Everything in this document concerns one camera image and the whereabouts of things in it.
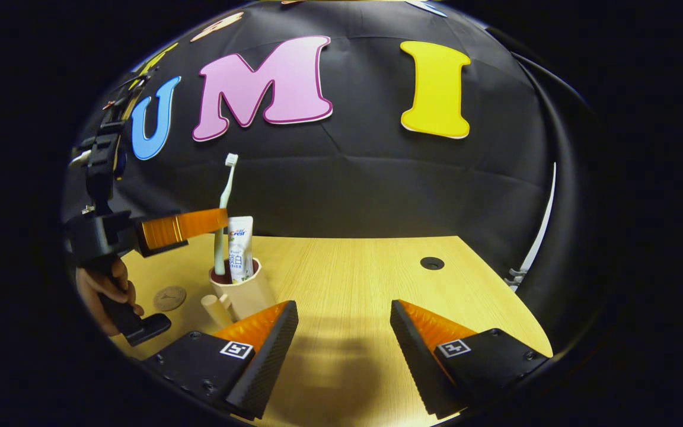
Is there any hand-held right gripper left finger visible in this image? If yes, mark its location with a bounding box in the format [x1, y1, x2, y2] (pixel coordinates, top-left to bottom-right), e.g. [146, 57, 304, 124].
[140, 300, 299, 420]

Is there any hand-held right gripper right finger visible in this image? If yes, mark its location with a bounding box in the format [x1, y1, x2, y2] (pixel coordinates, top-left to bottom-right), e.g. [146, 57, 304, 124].
[390, 299, 554, 419]

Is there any mint green toothbrush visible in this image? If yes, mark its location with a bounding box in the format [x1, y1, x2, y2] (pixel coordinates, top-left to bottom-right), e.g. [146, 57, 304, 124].
[213, 153, 240, 276]

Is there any beige cup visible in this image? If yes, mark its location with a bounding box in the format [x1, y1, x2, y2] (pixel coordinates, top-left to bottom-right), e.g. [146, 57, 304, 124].
[200, 258, 277, 330]

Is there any white toothpaste tube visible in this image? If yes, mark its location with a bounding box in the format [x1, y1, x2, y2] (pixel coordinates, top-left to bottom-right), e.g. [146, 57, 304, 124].
[227, 216, 254, 284]

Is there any round wooden coaster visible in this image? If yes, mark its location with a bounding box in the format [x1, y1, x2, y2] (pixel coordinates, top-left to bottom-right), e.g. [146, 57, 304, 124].
[152, 286, 187, 312]

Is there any wooden desktop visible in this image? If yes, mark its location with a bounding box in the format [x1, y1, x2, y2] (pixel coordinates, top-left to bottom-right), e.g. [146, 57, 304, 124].
[110, 235, 554, 427]

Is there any black backdrop cloth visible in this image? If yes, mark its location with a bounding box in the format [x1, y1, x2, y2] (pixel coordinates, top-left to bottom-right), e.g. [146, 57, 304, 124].
[63, 0, 606, 333]

